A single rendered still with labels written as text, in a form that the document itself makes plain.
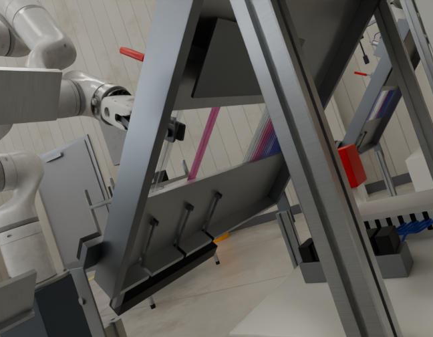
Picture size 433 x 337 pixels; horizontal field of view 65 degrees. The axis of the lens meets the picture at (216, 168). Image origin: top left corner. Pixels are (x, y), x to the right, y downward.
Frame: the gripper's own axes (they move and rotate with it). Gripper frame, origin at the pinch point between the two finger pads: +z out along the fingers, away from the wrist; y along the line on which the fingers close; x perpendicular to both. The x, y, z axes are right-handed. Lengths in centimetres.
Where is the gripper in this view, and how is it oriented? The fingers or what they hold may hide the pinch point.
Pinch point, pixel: (171, 130)
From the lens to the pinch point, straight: 63.2
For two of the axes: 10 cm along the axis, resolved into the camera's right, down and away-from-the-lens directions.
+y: 6.0, -1.9, 7.8
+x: -1.9, 9.1, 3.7
